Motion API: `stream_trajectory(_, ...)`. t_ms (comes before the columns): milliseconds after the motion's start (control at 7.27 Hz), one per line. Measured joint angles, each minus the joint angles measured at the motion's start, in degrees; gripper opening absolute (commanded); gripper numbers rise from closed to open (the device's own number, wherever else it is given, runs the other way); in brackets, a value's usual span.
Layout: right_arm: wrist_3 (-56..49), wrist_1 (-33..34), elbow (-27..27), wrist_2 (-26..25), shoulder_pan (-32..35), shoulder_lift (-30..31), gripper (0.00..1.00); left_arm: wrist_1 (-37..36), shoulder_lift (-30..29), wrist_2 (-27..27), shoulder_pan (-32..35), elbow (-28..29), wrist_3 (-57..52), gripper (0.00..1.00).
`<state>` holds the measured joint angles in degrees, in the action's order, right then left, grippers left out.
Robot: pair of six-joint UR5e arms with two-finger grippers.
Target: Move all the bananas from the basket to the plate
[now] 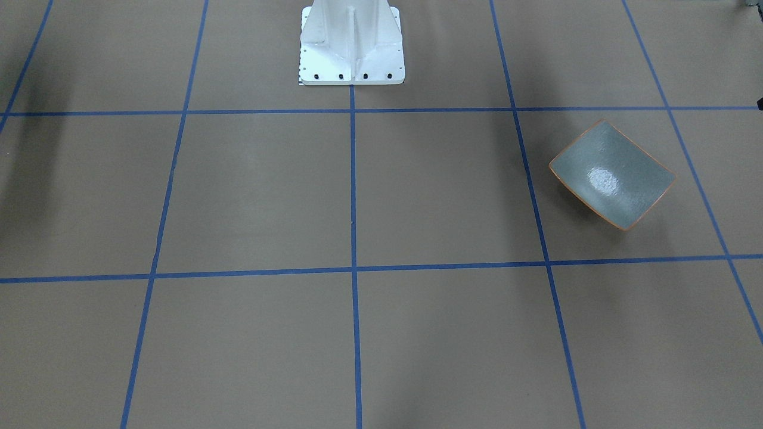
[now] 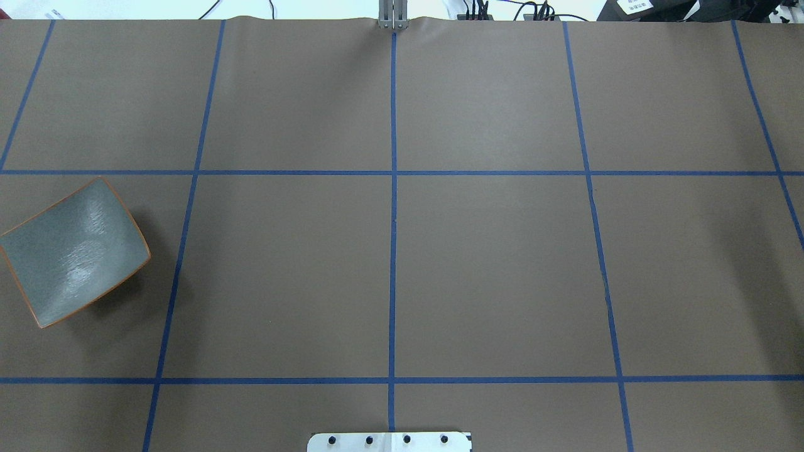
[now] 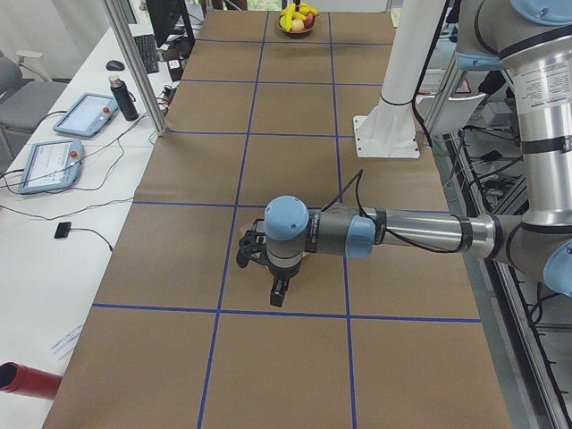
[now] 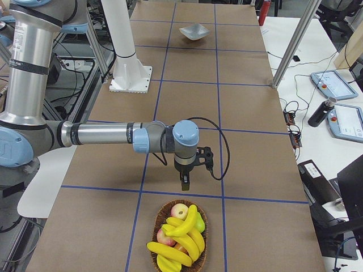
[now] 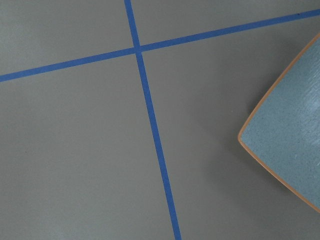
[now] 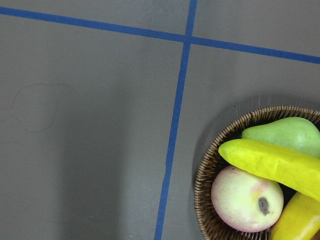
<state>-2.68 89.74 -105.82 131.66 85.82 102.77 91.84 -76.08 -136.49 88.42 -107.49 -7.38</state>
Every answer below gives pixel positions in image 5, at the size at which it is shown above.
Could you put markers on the grey square plate orange rim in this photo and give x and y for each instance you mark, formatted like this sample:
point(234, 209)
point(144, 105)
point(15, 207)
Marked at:
point(282, 133)

